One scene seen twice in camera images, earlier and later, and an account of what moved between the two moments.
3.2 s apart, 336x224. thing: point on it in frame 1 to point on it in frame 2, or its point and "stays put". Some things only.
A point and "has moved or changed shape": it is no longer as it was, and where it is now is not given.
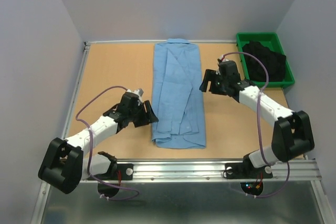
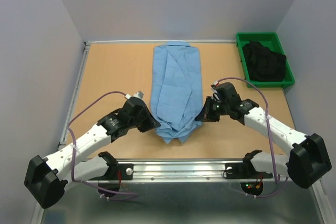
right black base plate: x=244 y=170 stays put
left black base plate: x=124 y=172 stays put
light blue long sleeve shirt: x=178 y=119 has moved or changed shape
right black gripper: x=210 y=75 to x=206 y=115
